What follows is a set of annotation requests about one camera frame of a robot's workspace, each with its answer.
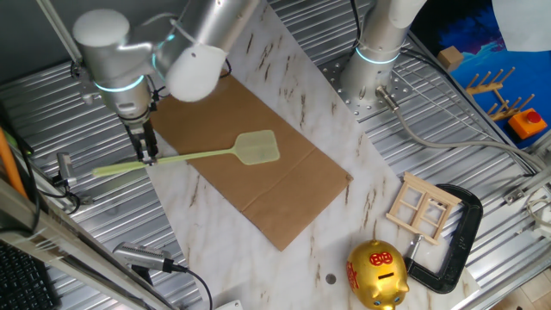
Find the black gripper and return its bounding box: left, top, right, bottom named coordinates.
left=124, top=119, right=159, bottom=166

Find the light green plastic flyswatter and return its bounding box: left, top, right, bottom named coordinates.
left=91, top=129, right=281, bottom=178

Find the brown cardboard sheet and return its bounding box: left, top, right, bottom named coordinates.
left=148, top=72, right=354, bottom=252

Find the white marble board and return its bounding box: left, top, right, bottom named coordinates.
left=92, top=0, right=481, bottom=310

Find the orange pole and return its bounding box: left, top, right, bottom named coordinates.
left=0, top=127, right=29, bottom=200

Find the thin metal stand rod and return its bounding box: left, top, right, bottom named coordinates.
left=35, top=0, right=87, bottom=81

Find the black keyboard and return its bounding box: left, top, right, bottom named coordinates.
left=0, top=240, right=61, bottom=310

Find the golden piggy bank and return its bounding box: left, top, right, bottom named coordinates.
left=346, top=239, right=411, bottom=310

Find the wooden cube block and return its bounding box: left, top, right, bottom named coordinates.
left=436, top=46, right=465, bottom=73

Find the black C-clamp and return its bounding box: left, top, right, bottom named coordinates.
left=403, top=183, right=484, bottom=295

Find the wooden peg rack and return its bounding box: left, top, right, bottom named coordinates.
left=486, top=89, right=536, bottom=122
left=465, top=66, right=517, bottom=96

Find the orange emergency stop box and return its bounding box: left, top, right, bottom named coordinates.
left=507, top=107, right=548, bottom=140

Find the blue printed mat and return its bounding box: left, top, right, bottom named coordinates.
left=411, top=0, right=551, bottom=150

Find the white paper sheet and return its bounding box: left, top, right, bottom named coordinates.
left=492, top=0, right=551, bottom=53

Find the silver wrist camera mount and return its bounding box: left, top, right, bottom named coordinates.
left=79, top=81, right=100, bottom=108

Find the small gray camera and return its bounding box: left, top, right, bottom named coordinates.
left=55, top=152, right=77, bottom=189

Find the silver ribbed camera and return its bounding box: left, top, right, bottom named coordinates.
left=112, top=241, right=176, bottom=273

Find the aluminium frame bar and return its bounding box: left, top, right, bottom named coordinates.
left=0, top=178, right=173, bottom=310

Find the black camera cable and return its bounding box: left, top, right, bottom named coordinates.
left=171, top=264, right=214, bottom=310

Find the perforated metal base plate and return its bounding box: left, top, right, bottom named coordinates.
left=316, top=51, right=414, bottom=124

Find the black base cable bundle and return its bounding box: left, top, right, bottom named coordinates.
left=350, top=0, right=363, bottom=49

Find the thick gray cable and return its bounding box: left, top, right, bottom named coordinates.
left=375, top=84, right=546, bottom=171

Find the small wooden window frame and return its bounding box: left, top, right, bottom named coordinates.
left=386, top=171, right=462, bottom=246

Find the aluminium profile bracket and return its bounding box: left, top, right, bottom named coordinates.
left=503, top=165, right=551, bottom=206

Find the white coiled cable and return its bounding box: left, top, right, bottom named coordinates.
left=525, top=189, right=551, bottom=229

